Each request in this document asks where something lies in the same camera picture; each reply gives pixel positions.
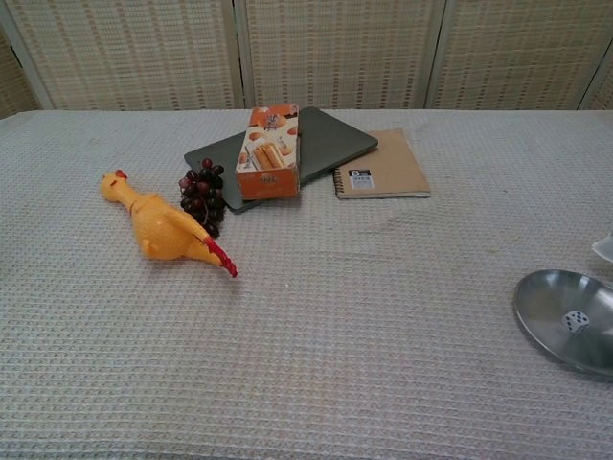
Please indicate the dark red grape bunch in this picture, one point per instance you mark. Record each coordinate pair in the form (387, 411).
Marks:
(203, 191)

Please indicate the grey waffle weave tablecloth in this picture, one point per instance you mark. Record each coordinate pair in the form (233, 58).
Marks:
(306, 311)

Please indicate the yellow rubber chicken toy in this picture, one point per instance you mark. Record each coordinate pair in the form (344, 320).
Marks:
(158, 227)

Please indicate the orange egg roll box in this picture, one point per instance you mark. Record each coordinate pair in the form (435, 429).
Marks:
(270, 153)

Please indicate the woven bamboo folding screen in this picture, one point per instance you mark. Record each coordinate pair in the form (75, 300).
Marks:
(335, 52)

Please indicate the dark grey closed laptop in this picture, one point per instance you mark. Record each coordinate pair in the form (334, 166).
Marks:
(330, 141)

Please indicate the white die black dots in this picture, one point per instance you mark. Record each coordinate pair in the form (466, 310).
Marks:
(575, 321)

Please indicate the silver metal plate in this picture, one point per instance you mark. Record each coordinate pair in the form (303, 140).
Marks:
(551, 297)

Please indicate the brown spiral notebook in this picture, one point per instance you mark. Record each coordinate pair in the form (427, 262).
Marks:
(388, 165)

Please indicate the white paper cup blue print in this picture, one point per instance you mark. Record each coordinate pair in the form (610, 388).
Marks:
(606, 250)

